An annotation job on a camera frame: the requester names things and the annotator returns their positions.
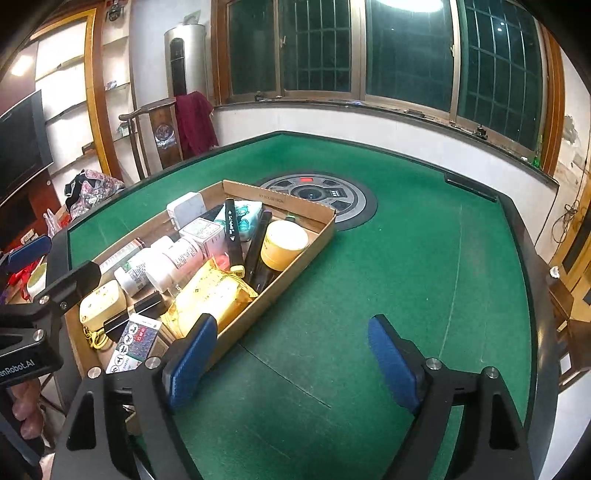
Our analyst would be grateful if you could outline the yellow round container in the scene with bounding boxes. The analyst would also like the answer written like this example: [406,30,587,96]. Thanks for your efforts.
[259,219,309,272]

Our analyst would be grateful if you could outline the round table centre panel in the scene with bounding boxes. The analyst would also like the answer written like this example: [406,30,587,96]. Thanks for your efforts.
[254,172,378,232]

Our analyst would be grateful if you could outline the barred window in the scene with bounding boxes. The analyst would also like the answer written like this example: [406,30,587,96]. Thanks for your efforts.
[212,0,561,162]

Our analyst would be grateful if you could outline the black marker yellow end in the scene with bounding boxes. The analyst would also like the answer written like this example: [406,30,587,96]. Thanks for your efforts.
[224,198,245,278]

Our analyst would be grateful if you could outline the wooden side cabinet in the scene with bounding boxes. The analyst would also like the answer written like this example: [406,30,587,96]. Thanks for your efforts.
[547,272,591,386]

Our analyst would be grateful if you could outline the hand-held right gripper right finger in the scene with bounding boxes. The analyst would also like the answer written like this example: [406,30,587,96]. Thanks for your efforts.
[368,314,536,480]

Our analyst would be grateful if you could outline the white plastic bag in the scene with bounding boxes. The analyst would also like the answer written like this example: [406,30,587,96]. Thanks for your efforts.
[44,208,70,238]

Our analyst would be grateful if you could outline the yellow case with gold keyring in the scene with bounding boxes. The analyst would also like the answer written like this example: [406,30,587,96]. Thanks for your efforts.
[78,279,127,349]

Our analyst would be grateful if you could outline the floral bag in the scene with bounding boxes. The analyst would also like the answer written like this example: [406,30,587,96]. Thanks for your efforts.
[64,168,126,217]

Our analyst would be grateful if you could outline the wooden chair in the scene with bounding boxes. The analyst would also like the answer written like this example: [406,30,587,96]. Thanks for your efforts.
[117,97,185,181]

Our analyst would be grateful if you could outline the black cosmetic tube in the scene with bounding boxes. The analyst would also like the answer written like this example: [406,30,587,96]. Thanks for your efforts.
[104,291,166,342]

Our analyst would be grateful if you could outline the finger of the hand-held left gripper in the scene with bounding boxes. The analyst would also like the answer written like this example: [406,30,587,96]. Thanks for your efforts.
[34,261,101,326]
[0,234,52,278]

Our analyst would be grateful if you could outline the tower air conditioner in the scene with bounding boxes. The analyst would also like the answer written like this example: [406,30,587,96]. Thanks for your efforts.
[164,25,208,100]

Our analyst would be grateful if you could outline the tangled wall cables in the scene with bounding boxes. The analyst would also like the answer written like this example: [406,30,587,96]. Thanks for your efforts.
[551,175,591,245]

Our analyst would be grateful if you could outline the wall shelf unit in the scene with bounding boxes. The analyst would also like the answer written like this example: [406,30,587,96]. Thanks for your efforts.
[28,9,134,181]

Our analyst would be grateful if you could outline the clear printed box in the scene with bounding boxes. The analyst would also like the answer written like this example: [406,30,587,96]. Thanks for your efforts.
[179,217,227,259]

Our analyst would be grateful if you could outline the white bottle green label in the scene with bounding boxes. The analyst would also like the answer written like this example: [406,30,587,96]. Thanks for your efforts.
[113,249,160,297]

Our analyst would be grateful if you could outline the yellow snack packet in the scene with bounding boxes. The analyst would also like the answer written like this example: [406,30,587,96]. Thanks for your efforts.
[161,258,259,340]

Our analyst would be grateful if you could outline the teal tissue packet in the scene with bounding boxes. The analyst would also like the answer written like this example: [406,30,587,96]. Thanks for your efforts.
[233,200,264,243]

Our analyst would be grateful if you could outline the dark red cloth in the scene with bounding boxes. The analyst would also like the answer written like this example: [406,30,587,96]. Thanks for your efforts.
[174,91,220,160]

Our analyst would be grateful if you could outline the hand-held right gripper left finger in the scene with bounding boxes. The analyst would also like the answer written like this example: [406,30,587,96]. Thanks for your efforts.
[48,313,219,480]

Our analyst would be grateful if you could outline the black television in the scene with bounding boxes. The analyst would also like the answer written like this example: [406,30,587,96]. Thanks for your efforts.
[0,90,55,204]

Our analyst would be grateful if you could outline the cardboard box tray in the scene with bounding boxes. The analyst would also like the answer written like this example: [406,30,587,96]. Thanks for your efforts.
[65,180,337,384]

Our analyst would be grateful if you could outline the ceiling light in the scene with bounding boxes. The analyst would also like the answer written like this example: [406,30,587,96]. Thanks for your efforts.
[379,0,444,10]

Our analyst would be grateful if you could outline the person's left hand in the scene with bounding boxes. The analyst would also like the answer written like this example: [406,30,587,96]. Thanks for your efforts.
[10,382,46,439]

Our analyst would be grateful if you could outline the red and grey long box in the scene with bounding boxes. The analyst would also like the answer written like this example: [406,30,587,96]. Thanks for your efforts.
[99,237,146,275]

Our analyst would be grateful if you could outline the plain white box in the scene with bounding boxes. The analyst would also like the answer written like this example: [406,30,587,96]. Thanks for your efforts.
[166,191,205,232]

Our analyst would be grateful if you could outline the white box blue pattern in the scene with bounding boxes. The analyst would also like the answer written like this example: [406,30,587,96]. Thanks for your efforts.
[105,313,162,374]

